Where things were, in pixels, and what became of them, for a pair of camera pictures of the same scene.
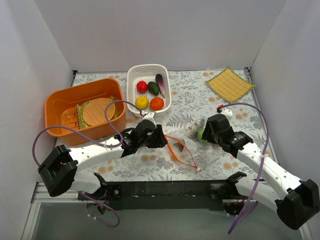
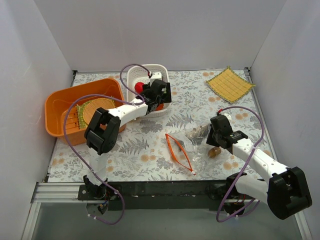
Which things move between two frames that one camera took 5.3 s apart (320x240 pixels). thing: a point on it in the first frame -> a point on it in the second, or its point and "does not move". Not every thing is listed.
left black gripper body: (157, 138) -> (164, 92)
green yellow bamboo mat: (80, 107) does not move
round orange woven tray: (94, 113) does not move
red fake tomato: (142, 86) does not move
